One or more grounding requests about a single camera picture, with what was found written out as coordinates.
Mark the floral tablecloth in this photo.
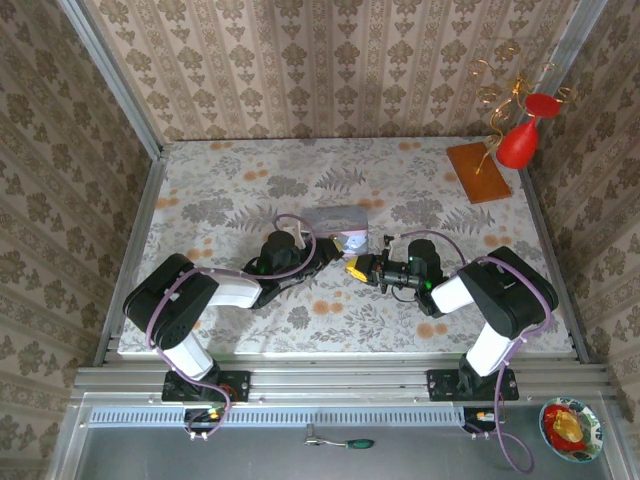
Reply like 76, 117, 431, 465
117, 138, 574, 357

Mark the green handled ratchet screwdriver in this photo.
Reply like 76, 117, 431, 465
303, 423, 376, 450

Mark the aluminium frame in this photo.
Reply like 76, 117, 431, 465
47, 0, 640, 480

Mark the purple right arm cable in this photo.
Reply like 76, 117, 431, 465
394, 229, 554, 474

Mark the yellow item in bowl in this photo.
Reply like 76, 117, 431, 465
555, 409, 585, 444

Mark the red plastic wine glass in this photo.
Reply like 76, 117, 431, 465
495, 92, 561, 169

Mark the patterned ceramic bowl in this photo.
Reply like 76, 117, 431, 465
538, 396, 605, 464

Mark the grey slotted cable duct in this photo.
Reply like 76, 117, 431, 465
88, 406, 467, 428

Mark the orange wooden base board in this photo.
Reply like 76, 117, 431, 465
446, 141, 514, 205

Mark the red item in bowl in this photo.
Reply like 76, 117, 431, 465
543, 404, 585, 449

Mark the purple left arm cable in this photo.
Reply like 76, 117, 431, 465
144, 213, 321, 442

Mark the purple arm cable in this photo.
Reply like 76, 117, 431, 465
144, 213, 321, 442
394, 229, 554, 474

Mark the cartoon bunny tin box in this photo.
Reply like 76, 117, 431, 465
299, 205, 371, 254

